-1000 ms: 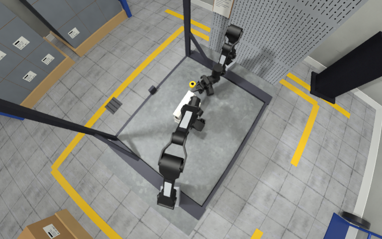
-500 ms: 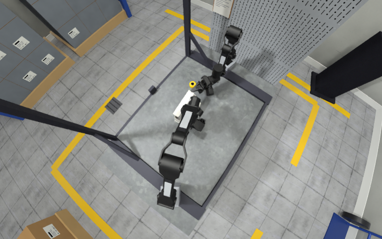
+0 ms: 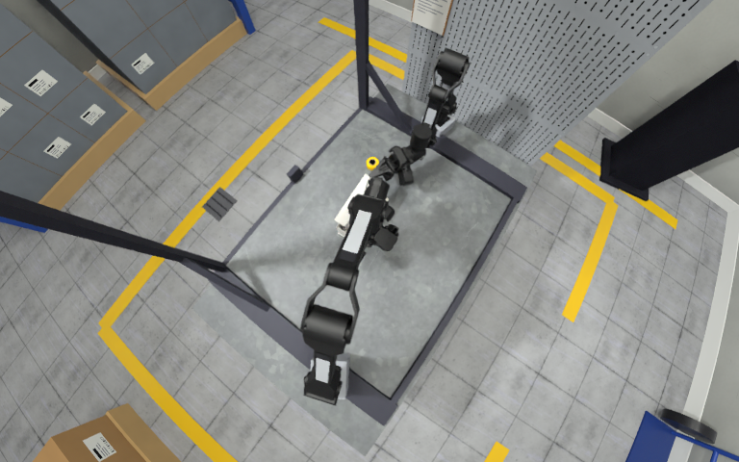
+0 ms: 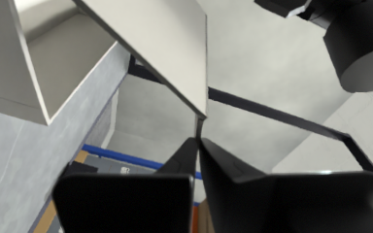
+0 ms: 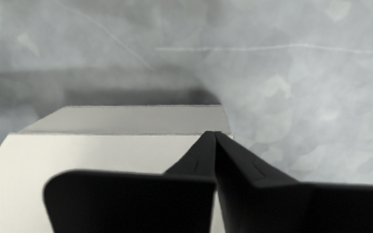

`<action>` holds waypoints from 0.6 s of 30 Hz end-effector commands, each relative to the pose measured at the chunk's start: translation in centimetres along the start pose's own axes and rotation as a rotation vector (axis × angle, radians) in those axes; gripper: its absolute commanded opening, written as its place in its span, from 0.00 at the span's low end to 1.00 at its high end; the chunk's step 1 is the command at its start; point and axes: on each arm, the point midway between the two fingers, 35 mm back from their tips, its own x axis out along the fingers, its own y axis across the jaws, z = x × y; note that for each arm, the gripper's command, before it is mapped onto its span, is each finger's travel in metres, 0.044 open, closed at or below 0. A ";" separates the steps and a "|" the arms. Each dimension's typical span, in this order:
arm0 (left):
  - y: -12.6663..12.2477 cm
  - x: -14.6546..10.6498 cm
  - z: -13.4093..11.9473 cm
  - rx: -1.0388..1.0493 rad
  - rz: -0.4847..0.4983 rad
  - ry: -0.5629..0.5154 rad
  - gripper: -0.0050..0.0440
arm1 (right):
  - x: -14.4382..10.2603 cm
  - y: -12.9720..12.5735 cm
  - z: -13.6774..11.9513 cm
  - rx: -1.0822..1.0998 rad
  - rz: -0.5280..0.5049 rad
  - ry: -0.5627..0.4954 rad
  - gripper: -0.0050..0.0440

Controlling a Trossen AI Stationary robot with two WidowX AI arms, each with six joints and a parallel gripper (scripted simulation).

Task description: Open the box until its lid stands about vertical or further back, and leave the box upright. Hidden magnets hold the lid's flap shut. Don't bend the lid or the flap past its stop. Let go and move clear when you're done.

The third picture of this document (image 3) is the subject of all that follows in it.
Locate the white sheet of paper with printed lines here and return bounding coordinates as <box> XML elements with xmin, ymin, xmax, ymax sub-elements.
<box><xmin>412</xmin><ymin>0</ymin><xmax>451</xmax><ymax>35</ymax></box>

